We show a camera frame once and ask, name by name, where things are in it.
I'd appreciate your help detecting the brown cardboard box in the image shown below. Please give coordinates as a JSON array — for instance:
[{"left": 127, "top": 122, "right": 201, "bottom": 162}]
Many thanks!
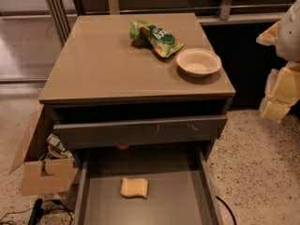
[{"left": 9, "top": 105, "right": 79, "bottom": 196}]

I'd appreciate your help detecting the black floor cable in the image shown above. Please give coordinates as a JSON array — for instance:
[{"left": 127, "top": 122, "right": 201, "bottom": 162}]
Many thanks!
[
  {"left": 0, "top": 199, "right": 75, "bottom": 225},
  {"left": 215, "top": 195, "right": 238, "bottom": 225}
]

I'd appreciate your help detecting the black floor cable left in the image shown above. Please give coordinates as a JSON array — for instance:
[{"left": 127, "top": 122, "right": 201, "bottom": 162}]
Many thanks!
[{"left": 0, "top": 199, "right": 75, "bottom": 225}]

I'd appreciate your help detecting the small orange object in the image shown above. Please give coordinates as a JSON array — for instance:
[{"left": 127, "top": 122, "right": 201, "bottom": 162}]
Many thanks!
[{"left": 117, "top": 144, "right": 129, "bottom": 150}]

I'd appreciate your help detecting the white paper bowl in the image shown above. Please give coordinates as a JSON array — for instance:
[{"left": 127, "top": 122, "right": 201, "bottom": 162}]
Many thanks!
[{"left": 176, "top": 49, "right": 222, "bottom": 78}]

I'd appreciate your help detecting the yellow sponge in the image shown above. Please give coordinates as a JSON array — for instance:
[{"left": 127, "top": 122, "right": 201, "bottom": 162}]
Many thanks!
[{"left": 120, "top": 177, "right": 149, "bottom": 199}]

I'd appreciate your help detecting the black power adapter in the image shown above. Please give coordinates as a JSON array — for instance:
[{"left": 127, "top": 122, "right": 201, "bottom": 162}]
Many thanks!
[{"left": 27, "top": 199, "right": 43, "bottom": 225}]

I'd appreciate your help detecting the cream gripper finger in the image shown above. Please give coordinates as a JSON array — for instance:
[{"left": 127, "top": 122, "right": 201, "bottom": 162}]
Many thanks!
[
  {"left": 259, "top": 62, "right": 300, "bottom": 123},
  {"left": 256, "top": 22, "right": 279, "bottom": 46}
]

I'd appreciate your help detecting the black floor cable right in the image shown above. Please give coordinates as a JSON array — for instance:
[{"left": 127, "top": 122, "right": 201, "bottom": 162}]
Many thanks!
[{"left": 215, "top": 195, "right": 238, "bottom": 225}]

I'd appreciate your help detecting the grey top drawer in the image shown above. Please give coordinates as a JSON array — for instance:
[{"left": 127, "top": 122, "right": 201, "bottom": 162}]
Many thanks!
[{"left": 53, "top": 115, "right": 227, "bottom": 150}]

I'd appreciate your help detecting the grey drawer cabinet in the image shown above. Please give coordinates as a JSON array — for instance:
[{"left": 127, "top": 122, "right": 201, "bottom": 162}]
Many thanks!
[{"left": 39, "top": 15, "right": 235, "bottom": 155}]

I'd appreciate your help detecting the clutter inside cardboard box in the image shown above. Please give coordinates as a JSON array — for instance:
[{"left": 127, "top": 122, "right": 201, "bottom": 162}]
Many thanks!
[{"left": 40, "top": 133, "right": 73, "bottom": 160}]

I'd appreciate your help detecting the grey open middle drawer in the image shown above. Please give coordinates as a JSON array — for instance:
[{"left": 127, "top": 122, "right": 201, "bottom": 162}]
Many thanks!
[{"left": 74, "top": 143, "right": 224, "bottom": 225}]

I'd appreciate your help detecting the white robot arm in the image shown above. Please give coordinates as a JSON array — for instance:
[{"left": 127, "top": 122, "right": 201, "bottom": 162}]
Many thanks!
[{"left": 256, "top": 0, "right": 300, "bottom": 123}]

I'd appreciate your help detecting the green chip bag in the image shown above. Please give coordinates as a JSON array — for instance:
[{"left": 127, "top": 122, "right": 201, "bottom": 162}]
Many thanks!
[{"left": 129, "top": 20, "right": 185, "bottom": 58}]

